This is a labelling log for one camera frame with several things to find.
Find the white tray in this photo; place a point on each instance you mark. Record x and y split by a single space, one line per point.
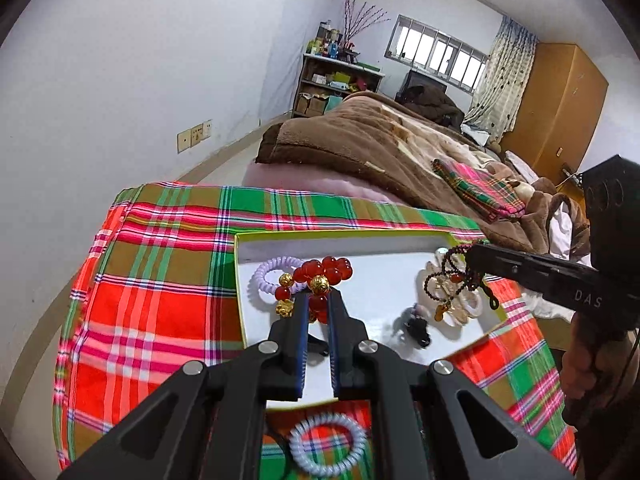
380 285

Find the wooden wardrobe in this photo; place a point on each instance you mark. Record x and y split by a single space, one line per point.
555 110

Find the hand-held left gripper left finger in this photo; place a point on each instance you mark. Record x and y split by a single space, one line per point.
300 355

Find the dark brown jacket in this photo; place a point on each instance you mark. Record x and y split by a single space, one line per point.
430 102

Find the wall socket plate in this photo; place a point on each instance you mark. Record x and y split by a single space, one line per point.
195 135

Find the cluster of bottles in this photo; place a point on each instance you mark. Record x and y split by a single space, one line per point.
330 45

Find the barred window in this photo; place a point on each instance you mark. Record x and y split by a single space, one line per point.
435 52

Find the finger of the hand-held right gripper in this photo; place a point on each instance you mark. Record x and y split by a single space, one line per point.
500 262

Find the red green plaid cloth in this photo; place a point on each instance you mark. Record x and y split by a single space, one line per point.
150 285

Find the pink bed sheet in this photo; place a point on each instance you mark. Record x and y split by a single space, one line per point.
300 177

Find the bare flower branches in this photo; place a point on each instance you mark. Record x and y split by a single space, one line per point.
362 17

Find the wooden shelf unit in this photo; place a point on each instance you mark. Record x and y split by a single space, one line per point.
306 80

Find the person's right hand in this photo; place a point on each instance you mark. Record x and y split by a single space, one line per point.
590 360

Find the folded plaid cloth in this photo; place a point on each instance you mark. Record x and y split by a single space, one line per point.
475 187

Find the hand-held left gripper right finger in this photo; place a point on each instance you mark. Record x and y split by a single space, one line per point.
334 355

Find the spotted cream curtain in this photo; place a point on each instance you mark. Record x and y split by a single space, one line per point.
505 75

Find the brown plush blanket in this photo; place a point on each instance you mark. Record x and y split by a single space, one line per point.
350 145

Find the black pearl hair clip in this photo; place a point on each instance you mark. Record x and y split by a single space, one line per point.
417 332

